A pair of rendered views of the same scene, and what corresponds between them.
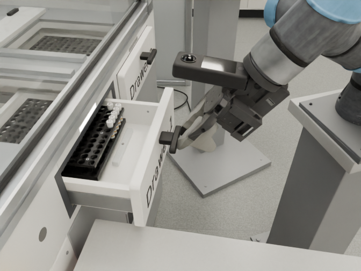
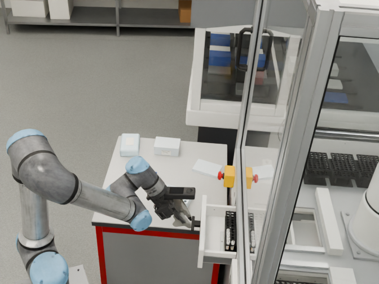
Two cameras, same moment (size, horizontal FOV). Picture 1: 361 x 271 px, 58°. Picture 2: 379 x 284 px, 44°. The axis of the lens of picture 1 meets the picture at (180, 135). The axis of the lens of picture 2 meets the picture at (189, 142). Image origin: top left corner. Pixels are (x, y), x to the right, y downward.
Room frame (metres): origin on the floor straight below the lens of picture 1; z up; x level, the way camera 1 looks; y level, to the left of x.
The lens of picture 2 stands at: (1.70, -0.20, 2.25)
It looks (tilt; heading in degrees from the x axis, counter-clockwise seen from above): 37 degrees down; 172
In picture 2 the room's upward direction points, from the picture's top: 4 degrees clockwise
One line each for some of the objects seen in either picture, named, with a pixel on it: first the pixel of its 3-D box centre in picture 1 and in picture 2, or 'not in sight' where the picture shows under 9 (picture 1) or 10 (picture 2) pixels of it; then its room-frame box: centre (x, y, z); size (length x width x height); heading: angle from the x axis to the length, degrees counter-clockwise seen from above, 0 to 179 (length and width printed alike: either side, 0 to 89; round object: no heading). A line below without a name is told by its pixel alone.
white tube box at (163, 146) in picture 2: not in sight; (167, 146); (-0.18, -0.05, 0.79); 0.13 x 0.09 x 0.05; 80
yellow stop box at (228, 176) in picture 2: not in sight; (228, 176); (0.16, 0.20, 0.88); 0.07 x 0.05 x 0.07; 171
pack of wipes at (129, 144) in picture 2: not in sight; (129, 144); (-0.21, -0.24, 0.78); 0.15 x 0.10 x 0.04; 177
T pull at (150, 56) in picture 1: (147, 56); not in sight; (0.80, 0.09, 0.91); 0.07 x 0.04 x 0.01; 171
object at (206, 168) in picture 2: not in sight; (207, 168); (-0.02, 0.14, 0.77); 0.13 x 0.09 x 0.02; 62
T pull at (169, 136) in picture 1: (169, 138); (195, 223); (0.47, 0.02, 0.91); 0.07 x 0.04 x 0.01; 171
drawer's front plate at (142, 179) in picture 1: (156, 149); (202, 229); (0.47, 0.05, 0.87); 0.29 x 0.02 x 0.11; 171
